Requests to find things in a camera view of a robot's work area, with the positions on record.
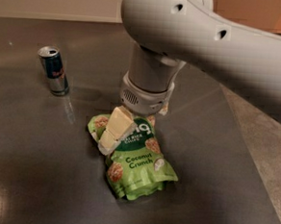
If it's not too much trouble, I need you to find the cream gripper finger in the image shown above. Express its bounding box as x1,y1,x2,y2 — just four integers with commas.
158,102,169,115
98,106,136,156

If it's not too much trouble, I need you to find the blue silver energy drink can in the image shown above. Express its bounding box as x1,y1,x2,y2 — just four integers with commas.
38,46,69,96

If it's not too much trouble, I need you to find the green rice chip bag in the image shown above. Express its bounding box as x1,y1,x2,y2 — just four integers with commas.
82,110,184,204

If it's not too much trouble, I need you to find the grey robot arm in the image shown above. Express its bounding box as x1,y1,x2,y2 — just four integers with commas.
119,0,281,123

